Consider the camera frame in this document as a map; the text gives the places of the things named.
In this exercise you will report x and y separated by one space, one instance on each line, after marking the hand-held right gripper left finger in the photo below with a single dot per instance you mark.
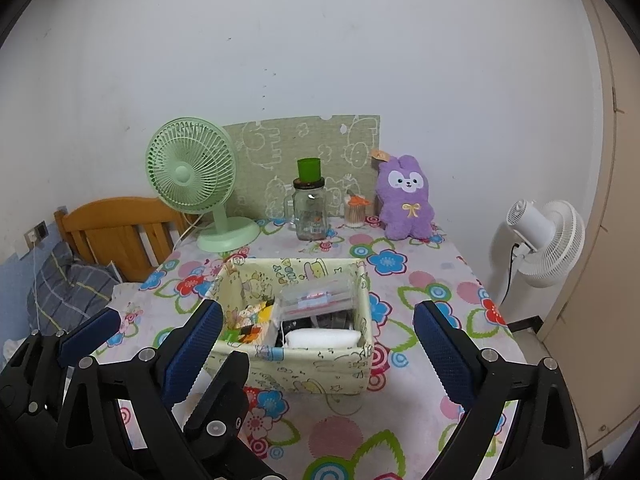
192 347

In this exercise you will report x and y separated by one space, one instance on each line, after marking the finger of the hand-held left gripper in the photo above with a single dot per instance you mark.
222 390
90 332

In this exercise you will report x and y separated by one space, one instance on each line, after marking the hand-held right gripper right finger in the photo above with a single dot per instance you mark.
440 350

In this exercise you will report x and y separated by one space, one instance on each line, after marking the orange patterned cloth pouch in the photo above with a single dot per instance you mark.
250 325

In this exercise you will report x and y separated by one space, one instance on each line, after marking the cartoon print fabric storage box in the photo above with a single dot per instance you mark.
300 375

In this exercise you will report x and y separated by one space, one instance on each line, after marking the white cloth pouch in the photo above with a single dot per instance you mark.
322 338

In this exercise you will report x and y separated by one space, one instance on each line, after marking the clear plastic case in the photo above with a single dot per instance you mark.
315 300

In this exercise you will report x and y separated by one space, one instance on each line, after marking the grey plaid pillow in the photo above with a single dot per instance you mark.
70 285

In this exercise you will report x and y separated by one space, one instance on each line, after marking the wooden chair back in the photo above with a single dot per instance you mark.
110 225

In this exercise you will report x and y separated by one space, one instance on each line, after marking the purple plush rabbit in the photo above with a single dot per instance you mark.
407 212

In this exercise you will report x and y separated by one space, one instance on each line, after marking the white standing fan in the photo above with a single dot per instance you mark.
550 240

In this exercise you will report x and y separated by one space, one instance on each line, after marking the cotton swab jar orange lid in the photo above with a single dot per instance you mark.
356 216

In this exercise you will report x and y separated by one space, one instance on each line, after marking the glass mug jar with lid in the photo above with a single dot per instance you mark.
310 217

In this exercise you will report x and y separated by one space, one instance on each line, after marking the green desk fan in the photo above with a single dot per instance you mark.
180 172

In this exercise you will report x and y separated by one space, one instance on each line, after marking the green plastic cup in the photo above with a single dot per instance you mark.
309 170

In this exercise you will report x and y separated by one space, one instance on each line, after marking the green cartoon print board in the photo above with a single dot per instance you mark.
280 145

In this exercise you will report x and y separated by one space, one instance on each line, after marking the beige wardrobe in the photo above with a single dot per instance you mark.
615 185

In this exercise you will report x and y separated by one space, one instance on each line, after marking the wall socket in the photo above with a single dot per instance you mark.
36 234

